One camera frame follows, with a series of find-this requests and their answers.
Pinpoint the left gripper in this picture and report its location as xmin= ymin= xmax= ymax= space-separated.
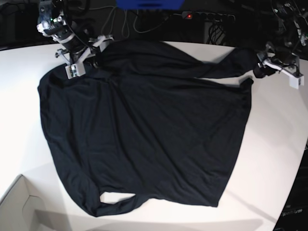
xmin=254 ymin=42 xmax=304 ymax=78

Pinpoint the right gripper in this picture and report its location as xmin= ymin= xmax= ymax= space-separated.
xmin=55 ymin=35 xmax=114 ymax=66

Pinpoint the black t-shirt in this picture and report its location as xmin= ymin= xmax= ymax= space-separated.
xmin=38 ymin=40 xmax=257 ymax=217

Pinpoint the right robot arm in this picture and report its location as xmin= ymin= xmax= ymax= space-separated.
xmin=37 ymin=0 xmax=113 ymax=68

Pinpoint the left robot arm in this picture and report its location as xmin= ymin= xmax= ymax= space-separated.
xmin=253 ymin=0 xmax=308 ymax=86

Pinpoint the blue box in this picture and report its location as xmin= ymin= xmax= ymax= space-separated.
xmin=116 ymin=0 xmax=184 ymax=10

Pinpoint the black power strip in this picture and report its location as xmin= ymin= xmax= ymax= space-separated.
xmin=181 ymin=11 xmax=236 ymax=22

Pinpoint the white cardboard box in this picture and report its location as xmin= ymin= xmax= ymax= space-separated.
xmin=0 ymin=175 xmax=48 ymax=231

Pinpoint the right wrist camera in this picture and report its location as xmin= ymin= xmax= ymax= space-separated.
xmin=65 ymin=63 xmax=86 ymax=79

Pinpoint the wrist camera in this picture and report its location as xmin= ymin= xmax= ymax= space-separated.
xmin=289 ymin=75 xmax=305 ymax=90
xmin=65 ymin=63 xmax=86 ymax=79

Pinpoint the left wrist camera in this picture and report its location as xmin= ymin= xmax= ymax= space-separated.
xmin=289 ymin=75 xmax=305 ymax=90

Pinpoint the grey looped cable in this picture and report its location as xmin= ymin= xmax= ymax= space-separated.
xmin=86 ymin=4 xmax=169 ymax=38

